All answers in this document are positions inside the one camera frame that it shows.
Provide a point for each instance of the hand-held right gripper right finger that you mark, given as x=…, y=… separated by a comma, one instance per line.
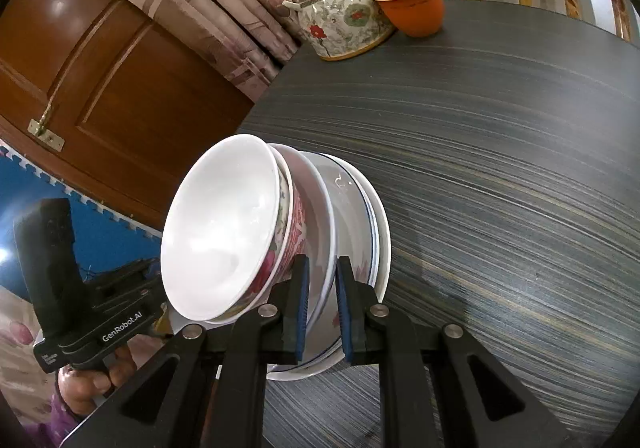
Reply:
x=345, y=308

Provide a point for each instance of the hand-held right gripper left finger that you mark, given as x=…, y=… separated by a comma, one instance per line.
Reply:
x=300, y=308

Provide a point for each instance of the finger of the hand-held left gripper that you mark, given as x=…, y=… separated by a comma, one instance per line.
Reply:
x=135, y=278

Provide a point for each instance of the large white floral plate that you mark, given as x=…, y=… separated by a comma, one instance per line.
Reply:
x=385, y=248

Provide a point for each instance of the medium blue-rimmed floral plate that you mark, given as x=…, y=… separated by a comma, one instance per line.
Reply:
x=374, y=238

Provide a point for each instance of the medium pink floral bowl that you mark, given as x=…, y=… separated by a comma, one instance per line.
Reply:
x=295, y=228

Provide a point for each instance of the small blue-rimmed floral plate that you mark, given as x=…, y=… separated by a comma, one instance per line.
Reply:
x=347, y=223

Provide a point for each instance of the small pink floral bowl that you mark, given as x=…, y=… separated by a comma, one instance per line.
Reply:
x=220, y=228

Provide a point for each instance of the large pink floral bowl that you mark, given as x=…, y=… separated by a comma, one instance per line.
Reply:
x=320, y=208

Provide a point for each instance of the person's left hand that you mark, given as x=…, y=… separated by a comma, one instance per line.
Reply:
x=92, y=388

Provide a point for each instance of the blue foam mat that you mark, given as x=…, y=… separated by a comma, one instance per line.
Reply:
x=100, y=228

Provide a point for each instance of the pink floral cloth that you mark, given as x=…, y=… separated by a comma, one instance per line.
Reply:
x=20, y=338

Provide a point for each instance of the brass door latch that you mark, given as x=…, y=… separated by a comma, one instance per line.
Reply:
x=45, y=133

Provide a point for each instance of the brown wooden door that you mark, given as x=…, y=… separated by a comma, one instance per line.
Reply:
x=100, y=78

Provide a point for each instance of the beige patterned curtain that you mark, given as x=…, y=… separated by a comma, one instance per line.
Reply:
x=215, y=3

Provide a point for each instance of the floral ceramic teapot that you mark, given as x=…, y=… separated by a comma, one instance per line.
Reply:
x=340, y=18

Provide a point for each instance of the orange lidded cup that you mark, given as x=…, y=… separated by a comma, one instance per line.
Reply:
x=415, y=8

